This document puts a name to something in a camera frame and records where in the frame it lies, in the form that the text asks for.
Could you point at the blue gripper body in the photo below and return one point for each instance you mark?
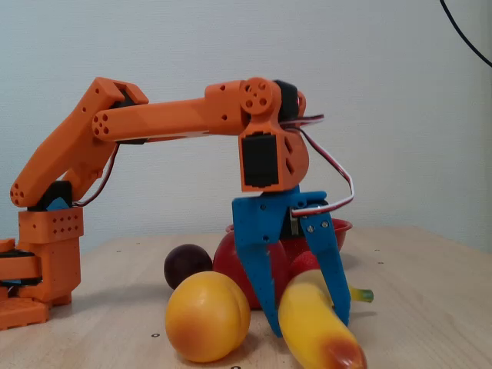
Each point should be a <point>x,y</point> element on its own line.
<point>257,219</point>

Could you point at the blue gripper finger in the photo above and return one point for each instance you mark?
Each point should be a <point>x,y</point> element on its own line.
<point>326,261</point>
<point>261,276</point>

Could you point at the yellow plastic banana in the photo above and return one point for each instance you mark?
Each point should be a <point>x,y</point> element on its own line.
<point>307,319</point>

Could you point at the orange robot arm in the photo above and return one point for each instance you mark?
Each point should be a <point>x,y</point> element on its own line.
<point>153,115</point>

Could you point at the orange robot base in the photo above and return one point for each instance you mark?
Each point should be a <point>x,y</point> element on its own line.
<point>50,250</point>

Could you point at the red speckled bowl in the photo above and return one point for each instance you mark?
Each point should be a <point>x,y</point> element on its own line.
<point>342,230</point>

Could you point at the red plastic strawberry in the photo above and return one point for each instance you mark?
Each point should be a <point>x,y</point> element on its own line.
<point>303,263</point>

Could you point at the red plastic apple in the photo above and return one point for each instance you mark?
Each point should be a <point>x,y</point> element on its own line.
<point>227,261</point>

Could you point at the yellow orange plastic peach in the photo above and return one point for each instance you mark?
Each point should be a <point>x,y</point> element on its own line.
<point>207,317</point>

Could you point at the dark purple plastic plum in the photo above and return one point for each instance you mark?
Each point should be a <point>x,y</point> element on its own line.
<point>186,265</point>

